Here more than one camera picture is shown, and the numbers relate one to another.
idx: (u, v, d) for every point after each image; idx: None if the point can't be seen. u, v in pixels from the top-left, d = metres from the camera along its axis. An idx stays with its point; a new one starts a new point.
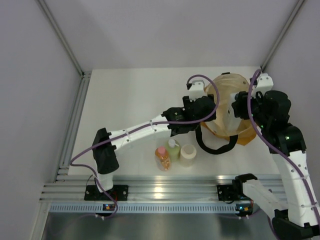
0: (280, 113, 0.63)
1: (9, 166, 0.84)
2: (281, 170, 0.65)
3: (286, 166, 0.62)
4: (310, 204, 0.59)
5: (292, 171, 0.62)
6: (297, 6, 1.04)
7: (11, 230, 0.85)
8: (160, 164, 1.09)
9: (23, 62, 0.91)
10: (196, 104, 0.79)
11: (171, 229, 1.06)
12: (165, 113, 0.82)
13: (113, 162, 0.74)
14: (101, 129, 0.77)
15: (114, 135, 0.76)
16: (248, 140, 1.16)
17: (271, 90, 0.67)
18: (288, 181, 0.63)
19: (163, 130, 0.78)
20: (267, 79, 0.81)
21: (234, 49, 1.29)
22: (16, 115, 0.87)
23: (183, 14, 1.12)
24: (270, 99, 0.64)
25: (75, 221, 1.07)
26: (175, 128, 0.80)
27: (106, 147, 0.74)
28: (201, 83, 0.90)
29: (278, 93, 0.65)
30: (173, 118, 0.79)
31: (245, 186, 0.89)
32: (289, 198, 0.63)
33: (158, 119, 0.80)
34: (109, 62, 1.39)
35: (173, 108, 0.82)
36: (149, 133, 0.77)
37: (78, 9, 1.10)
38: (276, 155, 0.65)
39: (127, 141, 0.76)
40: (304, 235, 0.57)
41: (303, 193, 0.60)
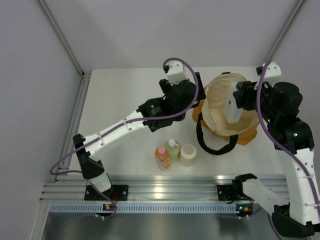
0: (289, 108, 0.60)
1: (9, 166, 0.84)
2: (286, 167, 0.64)
3: (292, 164, 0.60)
4: (314, 203, 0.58)
5: (297, 169, 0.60)
6: (298, 7, 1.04)
7: (11, 230, 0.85)
8: (160, 165, 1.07)
9: (23, 62, 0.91)
10: (173, 93, 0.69)
11: (171, 229, 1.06)
12: (140, 108, 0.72)
13: (93, 167, 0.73)
14: (73, 137, 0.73)
15: (87, 140, 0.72)
16: (248, 140, 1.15)
17: (281, 83, 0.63)
18: (292, 178, 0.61)
19: (140, 127, 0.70)
20: (275, 68, 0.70)
21: (234, 49, 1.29)
22: (16, 115, 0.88)
23: (182, 14, 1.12)
24: (280, 92, 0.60)
25: (75, 222, 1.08)
26: (153, 123, 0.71)
27: (81, 154, 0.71)
28: (181, 64, 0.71)
29: (288, 86, 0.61)
30: (150, 113, 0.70)
31: (246, 184, 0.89)
32: (292, 195, 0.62)
33: (133, 115, 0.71)
34: (109, 61, 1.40)
35: (150, 101, 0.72)
36: (124, 132, 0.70)
37: (79, 9, 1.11)
38: (281, 151, 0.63)
39: (101, 146, 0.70)
40: (305, 233, 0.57)
41: (307, 192, 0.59)
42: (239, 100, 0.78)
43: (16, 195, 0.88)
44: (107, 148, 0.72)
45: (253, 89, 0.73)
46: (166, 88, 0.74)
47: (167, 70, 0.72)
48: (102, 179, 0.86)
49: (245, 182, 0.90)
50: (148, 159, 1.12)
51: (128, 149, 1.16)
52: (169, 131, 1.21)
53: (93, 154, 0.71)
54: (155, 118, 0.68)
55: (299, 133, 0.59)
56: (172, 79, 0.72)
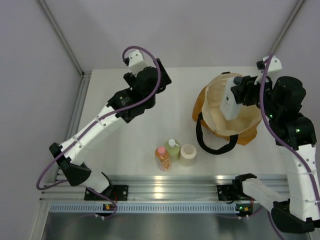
0: (292, 103, 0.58)
1: (10, 166, 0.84)
2: (287, 163, 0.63)
3: (294, 160, 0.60)
4: (315, 199, 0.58)
5: (299, 165, 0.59)
6: (297, 7, 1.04)
7: (11, 230, 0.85)
8: (160, 164, 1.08)
9: (23, 61, 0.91)
10: (139, 80, 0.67)
11: (171, 229, 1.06)
12: (109, 101, 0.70)
13: (77, 172, 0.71)
14: (50, 147, 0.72)
15: (65, 146, 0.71)
16: (248, 140, 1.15)
17: (284, 76, 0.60)
18: (293, 175, 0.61)
19: (113, 121, 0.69)
20: (275, 62, 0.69)
21: (234, 49, 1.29)
22: (16, 115, 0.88)
23: (182, 14, 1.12)
24: (283, 86, 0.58)
25: (75, 222, 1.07)
26: (126, 113, 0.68)
27: (62, 161, 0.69)
28: (140, 53, 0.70)
29: (293, 80, 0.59)
30: (120, 104, 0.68)
31: (245, 184, 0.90)
32: (293, 191, 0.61)
33: (105, 111, 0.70)
34: (109, 61, 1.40)
35: (118, 93, 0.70)
36: (99, 129, 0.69)
37: (78, 9, 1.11)
38: (282, 147, 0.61)
39: (79, 148, 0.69)
40: (304, 229, 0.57)
41: (308, 189, 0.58)
42: (239, 96, 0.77)
43: (16, 195, 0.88)
44: (86, 149, 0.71)
45: (253, 83, 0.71)
46: (131, 79, 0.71)
47: (128, 63, 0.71)
48: (98, 180, 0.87)
49: (244, 182, 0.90)
50: (148, 158, 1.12)
51: (127, 149, 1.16)
52: (169, 131, 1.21)
53: (73, 158, 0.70)
54: (126, 108, 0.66)
55: (300, 128, 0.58)
56: (135, 70, 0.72)
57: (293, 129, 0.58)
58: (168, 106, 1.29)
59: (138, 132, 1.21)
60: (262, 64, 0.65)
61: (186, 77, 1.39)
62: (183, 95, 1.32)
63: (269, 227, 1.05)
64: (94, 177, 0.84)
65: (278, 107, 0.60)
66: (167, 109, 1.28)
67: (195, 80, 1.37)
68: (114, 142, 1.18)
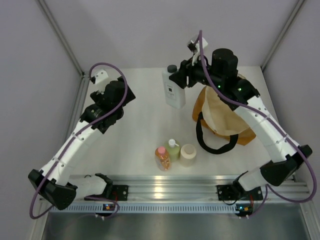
0: (230, 70, 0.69)
1: (10, 165, 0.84)
2: (250, 121, 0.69)
3: (250, 114, 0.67)
4: (282, 137, 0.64)
5: (256, 116, 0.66)
6: (298, 6, 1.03)
7: (10, 230, 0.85)
8: (160, 165, 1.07)
9: (22, 62, 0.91)
10: (108, 91, 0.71)
11: (171, 229, 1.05)
12: (82, 116, 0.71)
13: (65, 192, 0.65)
14: (28, 176, 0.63)
15: (47, 170, 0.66)
16: (249, 140, 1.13)
17: (216, 50, 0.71)
18: (257, 126, 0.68)
19: (91, 133, 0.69)
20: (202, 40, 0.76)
21: (234, 48, 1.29)
22: (15, 115, 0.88)
23: (183, 14, 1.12)
24: (219, 59, 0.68)
25: (75, 221, 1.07)
26: (101, 124, 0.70)
27: (47, 185, 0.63)
28: (105, 71, 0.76)
29: (224, 51, 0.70)
30: (93, 117, 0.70)
31: (243, 183, 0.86)
32: (266, 142, 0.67)
33: (80, 126, 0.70)
34: (109, 61, 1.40)
35: (88, 108, 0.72)
36: (78, 144, 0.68)
37: (78, 9, 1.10)
38: (239, 109, 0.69)
39: (63, 167, 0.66)
40: (291, 166, 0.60)
41: (273, 131, 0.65)
42: (182, 80, 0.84)
43: (16, 194, 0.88)
44: (69, 167, 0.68)
45: (191, 65, 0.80)
46: (96, 97, 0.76)
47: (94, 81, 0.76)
48: (92, 187, 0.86)
49: (241, 180, 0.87)
50: (147, 158, 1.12)
51: (127, 147, 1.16)
52: (168, 130, 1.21)
53: (58, 178, 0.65)
54: (101, 118, 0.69)
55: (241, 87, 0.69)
56: (102, 87, 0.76)
57: (236, 90, 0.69)
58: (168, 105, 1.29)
59: (138, 131, 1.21)
60: (193, 45, 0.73)
61: None
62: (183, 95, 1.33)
63: (269, 227, 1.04)
64: (87, 186, 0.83)
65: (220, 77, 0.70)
66: (167, 108, 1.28)
67: None
68: (113, 142, 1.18)
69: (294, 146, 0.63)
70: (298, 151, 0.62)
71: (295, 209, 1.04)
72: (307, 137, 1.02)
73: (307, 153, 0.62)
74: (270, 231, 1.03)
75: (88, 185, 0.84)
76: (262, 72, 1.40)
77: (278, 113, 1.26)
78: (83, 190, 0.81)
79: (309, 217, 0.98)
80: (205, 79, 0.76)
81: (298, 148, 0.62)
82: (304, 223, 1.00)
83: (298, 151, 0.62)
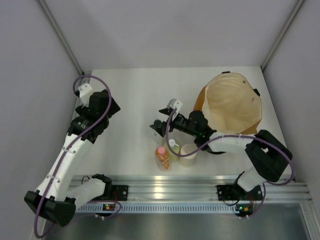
0: (201, 128, 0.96)
1: (10, 166, 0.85)
2: (223, 147, 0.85)
3: (214, 142, 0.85)
4: (237, 137, 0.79)
5: (217, 140, 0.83)
6: (298, 6, 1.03)
7: (10, 230, 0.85)
8: (159, 165, 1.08)
9: (21, 62, 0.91)
10: (93, 102, 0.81)
11: (171, 229, 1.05)
12: (69, 130, 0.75)
13: (65, 207, 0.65)
14: (25, 198, 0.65)
15: (43, 189, 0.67)
16: None
17: (192, 113, 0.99)
18: (223, 145, 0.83)
19: (81, 145, 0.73)
20: (178, 103, 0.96)
21: (234, 49, 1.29)
22: (16, 115, 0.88)
23: (183, 14, 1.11)
24: (195, 122, 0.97)
25: (75, 222, 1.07)
26: (90, 134, 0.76)
27: (46, 203, 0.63)
28: (88, 85, 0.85)
29: (196, 113, 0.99)
30: (81, 128, 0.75)
31: (242, 184, 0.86)
32: (236, 149, 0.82)
33: (69, 139, 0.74)
34: (109, 61, 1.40)
35: (74, 121, 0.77)
36: (71, 157, 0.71)
37: (78, 9, 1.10)
38: (213, 145, 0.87)
39: (59, 182, 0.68)
40: (254, 150, 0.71)
41: (231, 139, 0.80)
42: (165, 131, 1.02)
43: (16, 195, 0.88)
44: (66, 181, 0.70)
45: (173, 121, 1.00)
46: (81, 110, 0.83)
47: (79, 94, 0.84)
48: (92, 190, 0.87)
49: (240, 181, 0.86)
50: (148, 158, 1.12)
51: (127, 146, 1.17)
52: None
53: (57, 194, 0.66)
54: (89, 129, 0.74)
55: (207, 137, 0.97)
56: (85, 99, 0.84)
57: (204, 138, 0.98)
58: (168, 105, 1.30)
59: (138, 131, 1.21)
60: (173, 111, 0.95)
61: (186, 77, 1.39)
62: (183, 95, 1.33)
63: (269, 227, 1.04)
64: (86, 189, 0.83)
65: (195, 131, 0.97)
66: None
67: (195, 80, 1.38)
68: (113, 142, 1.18)
69: (249, 136, 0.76)
70: (254, 138, 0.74)
71: (295, 209, 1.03)
72: (306, 136, 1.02)
73: (264, 135, 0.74)
74: (269, 230, 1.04)
75: (87, 192, 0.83)
76: (262, 72, 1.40)
77: (278, 113, 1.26)
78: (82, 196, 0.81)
79: (309, 217, 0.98)
80: (184, 129, 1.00)
81: (252, 136, 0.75)
82: (304, 224, 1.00)
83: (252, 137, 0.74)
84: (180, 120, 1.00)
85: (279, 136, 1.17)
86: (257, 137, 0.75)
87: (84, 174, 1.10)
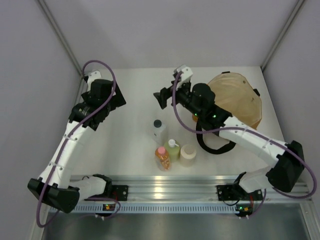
0: (208, 105, 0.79)
1: (10, 166, 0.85)
2: (243, 139, 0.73)
3: (230, 131, 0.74)
4: (265, 141, 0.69)
5: (235, 132, 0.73)
6: (298, 6, 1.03)
7: (10, 230, 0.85)
8: (160, 164, 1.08)
9: (21, 62, 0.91)
10: (95, 88, 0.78)
11: (171, 229, 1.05)
12: (71, 117, 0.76)
13: (68, 195, 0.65)
14: (28, 186, 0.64)
15: (46, 176, 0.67)
16: None
17: (197, 86, 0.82)
18: (241, 140, 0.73)
19: (82, 132, 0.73)
20: (187, 70, 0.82)
21: (234, 49, 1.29)
22: (16, 115, 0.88)
23: (183, 14, 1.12)
24: (199, 96, 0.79)
25: (75, 222, 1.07)
26: (91, 121, 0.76)
27: (49, 190, 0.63)
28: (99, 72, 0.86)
29: (202, 87, 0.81)
30: (82, 115, 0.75)
31: (243, 186, 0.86)
32: (254, 150, 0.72)
33: (70, 127, 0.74)
34: (109, 61, 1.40)
35: (75, 107, 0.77)
36: (72, 145, 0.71)
37: (78, 9, 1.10)
38: (225, 133, 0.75)
39: (61, 170, 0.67)
40: (285, 165, 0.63)
41: (255, 139, 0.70)
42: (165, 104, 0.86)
43: (16, 195, 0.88)
44: (68, 169, 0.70)
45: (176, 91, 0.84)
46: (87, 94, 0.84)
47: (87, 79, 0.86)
48: (93, 187, 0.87)
49: (242, 183, 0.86)
50: (148, 158, 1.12)
51: (127, 146, 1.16)
52: (168, 130, 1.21)
53: (60, 182, 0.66)
54: (90, 115, 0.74)
55: (216, 116, 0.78)
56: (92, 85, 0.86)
57: (212, 118, 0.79)
58: (168, 105, 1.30)
59: (138, 131, 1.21)
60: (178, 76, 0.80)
61: None
62: None
63: (269, 227, 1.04)
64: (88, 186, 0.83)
65: (199, 109, 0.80)
66: (168, 108, 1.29)
67: (195, 80, 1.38)
68: (113, 142, 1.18)
69: (282, 145, 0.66)
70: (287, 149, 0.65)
71: (295, 209, 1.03)
72: (306, 136, 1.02)
73: (298, 148, 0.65)
74: (269, 230, 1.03)
75: (89, 186, 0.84)
76: (262, 72, 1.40)
77: (278, 113, 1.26)
78: (85, 190, 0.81)
79: (309, 217, 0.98)
80: (186, 104, 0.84)
81: (285, 146, 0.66)
82: (304, 224, 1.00)
83: (285, 149, 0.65)
84: (184, 93, 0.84)
85: (279, 136, 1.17)
86: (287, 147, 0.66)
87: (84, 173, 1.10)
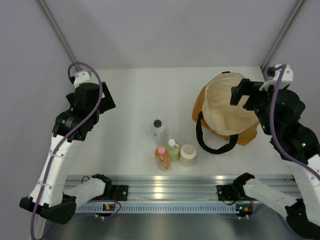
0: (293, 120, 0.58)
1: (10, 165, 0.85)
2: (303, 181, 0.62)
3: (306, 173, 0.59)
4: None
5: (311, 178, 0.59)
6: (298, 6, 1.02)
7: (9, 229, 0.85)
8: (160, 164, 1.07)
9: (20, 62, 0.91)
10: (79, 95, 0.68)
11: (171, 229, 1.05)
12: (54, 130, 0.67)
13: (61, 210, 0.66)
14: (20, 205, 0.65)
15: (36, 195, 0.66)
16: (248, 140, 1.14)
17: (283, 93, 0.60)
18: (307, 187, 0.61)
19: (69, 147, 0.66)
20: (289, 72, 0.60)
21: (234, 49, 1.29)
22: (16, 114, 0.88)
23: (183, 14, 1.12)
24: (282, 104, 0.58)
25: (75, 221, 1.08)
26: (77, 133, 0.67)
27: (41, 211, 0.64)
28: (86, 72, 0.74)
29: (291, 96, 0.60)
30: (67, 127, 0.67)
31: (246, 188, 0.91)
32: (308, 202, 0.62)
33: (55, 142, 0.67)
34: (109, 61, 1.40)
35: (59, 117, 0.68)
36: (60, 161, 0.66)
37: (78, 9, 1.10)
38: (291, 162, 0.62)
39: (51, 189, 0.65)
40: None
41: None
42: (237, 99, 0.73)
43: (16, 194, 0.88)
44: (58, 186, 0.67)
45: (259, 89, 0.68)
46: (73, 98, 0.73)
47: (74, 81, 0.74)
48: (92, 189, 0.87)
49: (246, 186, 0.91)
50: (148, 158, 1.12)
51: (127, 146, 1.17)
52: (168, 130, 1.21)
53: (51, 202, 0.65)
54: (74, 128, 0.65)
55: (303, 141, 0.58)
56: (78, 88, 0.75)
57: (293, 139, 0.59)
58: (168, 105, 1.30)
59: (138, 131, 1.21)
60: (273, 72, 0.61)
61: (186, 77, 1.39)
62: (183, 95, 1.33)
63: (268, 227, 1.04)
64: (85, 192, 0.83)
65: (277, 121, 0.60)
66: (168, 108, 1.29)
67: (195, 80, 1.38)
68: (113, 142, 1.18)
69: None
70: None
71: None
72: None
73: None
74: (269, 230, 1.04)
75: (87, 191, 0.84)
76: (262, 72, 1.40)
77: None
78: (83, 196, 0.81)
79: None
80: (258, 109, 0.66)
81: None
82: None
83: None
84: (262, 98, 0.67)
85: None
86: None
87: (84, 174, 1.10)
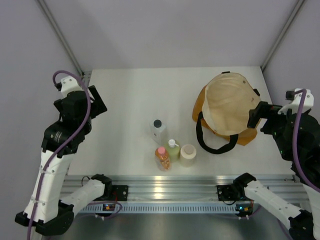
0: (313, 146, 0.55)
1: (9, 165, 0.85)
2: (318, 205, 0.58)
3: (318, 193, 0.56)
4: None
5: None
6: (298, 6, 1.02)
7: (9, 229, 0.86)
8: (160, 164, 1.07)
9: (20, 62, 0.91)
10: (68, 106, 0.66)
11: (171, 229, 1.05)
12: (43, 145, 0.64)
13: (57, 224, 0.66)
14: (15, 220, 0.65)
15: (30, 211, 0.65)
16: (248, 140, 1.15)
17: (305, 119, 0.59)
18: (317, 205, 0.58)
19: (59, 162, 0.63)
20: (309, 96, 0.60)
21: (234, 49, 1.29)
22: (15, 114, 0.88)
23: (183, 14, 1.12)
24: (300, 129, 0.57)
25: (75, 221, 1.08)
26: (66, 148, 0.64)
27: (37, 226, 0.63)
28: (73, 78, 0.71)
29: (313, 123, 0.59)
30: (55, 141, 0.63)
31: (248, 189, 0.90)
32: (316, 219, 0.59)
33: (45, 157, 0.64)
34: (109, 61, 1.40)
35: (47, 131, 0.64)
36: (51, 178, 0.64)
37: (78, 10, 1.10)
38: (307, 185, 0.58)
39: (44, 206, 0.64)
40: None
41: None
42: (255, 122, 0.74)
43: (15, 194, 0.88)
44: (52, 200, 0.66)
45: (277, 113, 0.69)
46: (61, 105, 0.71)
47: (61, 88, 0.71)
48: (91, 192, 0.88)
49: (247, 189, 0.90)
50: (148, 159, 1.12)
51: (127, 146, 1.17)
52: (168, 130, 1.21)
53: (45, 217, 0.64)
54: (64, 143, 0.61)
55: None
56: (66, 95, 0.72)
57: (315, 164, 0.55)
58: (168, 105, 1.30)
59: (138, 131, 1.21)
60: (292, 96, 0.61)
61: (187, 77, 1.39)
62: (183, 95, 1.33)
63: (268, 227, 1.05)
64: (83, 198, 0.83)
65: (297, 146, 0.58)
66: (168, 108, 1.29)
67: (195, 80, 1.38)
68: (113, 142, 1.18)
69: None
70: None
71: None
72: None
73: None
74: (268, 230, 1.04)
75: (86, 196, 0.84)
76: (262, 72, 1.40)
77: None
78: (81, 202, 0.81)
79: None
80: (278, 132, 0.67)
81: None
82: None
83: None
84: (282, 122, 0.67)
85: None
86: None
87: (84, 174, 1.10)
